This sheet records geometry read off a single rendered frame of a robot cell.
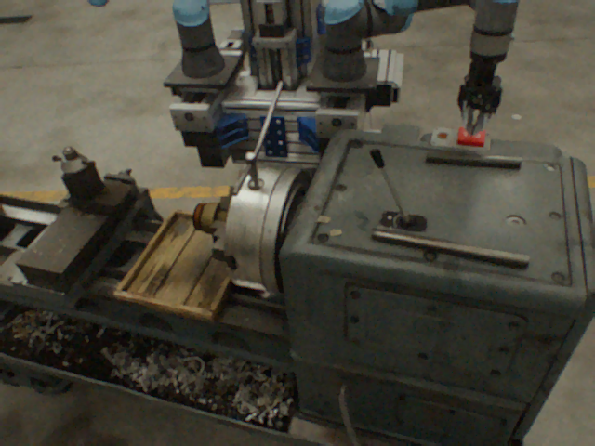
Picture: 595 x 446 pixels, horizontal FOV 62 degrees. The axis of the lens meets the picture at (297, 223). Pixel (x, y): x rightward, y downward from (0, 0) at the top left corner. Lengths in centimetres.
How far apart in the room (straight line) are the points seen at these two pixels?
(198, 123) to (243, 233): 70
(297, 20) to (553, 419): 177
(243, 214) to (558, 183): 67
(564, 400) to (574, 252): 138
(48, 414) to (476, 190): 198
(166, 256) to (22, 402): 124
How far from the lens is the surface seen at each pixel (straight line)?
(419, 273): 94
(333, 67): 167
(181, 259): 152
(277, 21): 176
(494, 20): 107
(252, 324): 135
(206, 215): 129
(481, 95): 113
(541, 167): 121
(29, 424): 251
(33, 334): 200
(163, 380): 166
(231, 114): 183
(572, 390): 239
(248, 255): 113
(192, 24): 174
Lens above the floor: 196
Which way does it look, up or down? 44 degrees down
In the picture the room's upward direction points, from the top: 6 degrees counter-clockwise
